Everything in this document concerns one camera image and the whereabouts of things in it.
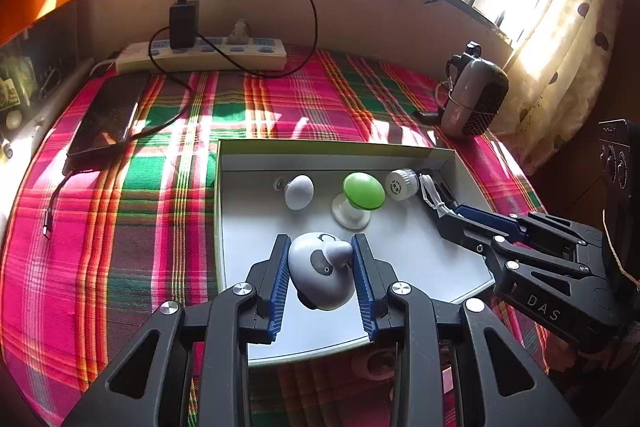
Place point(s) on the small white round jar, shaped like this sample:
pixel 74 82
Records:
pixel 400 184

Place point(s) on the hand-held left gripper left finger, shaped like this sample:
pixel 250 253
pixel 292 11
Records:
pixel 277 292

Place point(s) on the cream power strip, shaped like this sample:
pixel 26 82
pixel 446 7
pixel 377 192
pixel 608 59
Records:
pixel 260 57

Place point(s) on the grey panda toy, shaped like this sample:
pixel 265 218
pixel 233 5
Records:
pixel 312 252

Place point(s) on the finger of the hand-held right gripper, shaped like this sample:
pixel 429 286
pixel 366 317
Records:
pixel 465 232
pixel 485 219

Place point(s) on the white egg-shaped object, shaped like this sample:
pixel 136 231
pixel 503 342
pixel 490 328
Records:
pixel 299 192

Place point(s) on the green cardboard box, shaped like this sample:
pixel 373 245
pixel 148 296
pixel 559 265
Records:
pixel 400 257

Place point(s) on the small white ball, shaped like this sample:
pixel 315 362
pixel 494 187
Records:
pixel 13 120

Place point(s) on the small black stick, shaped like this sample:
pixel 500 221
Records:
pixel 427 117

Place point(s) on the black phone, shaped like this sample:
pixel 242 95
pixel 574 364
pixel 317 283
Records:
pixel 100 122

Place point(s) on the dotted cream curtain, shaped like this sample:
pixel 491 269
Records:
pixel 565 72

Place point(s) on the black device with clear cap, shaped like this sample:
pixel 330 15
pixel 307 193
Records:
pixel 445 189

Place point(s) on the pink green plaid blanket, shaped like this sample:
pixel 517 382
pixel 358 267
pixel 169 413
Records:
pixel 125 257

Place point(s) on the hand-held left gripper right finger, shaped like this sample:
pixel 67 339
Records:
pixel 364 292

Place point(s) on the green printed card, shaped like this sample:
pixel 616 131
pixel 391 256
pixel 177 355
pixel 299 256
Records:
pixel 7 92

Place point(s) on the black charger adapter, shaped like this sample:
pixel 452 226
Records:
pixel 184 24

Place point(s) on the green mushroom-shaped massager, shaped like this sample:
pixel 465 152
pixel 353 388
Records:
pixel 362 189

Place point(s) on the grey device with black grille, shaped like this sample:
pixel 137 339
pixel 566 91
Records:
pixel 480 102

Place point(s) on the white plug adapter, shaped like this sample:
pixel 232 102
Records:
pixel 239 34

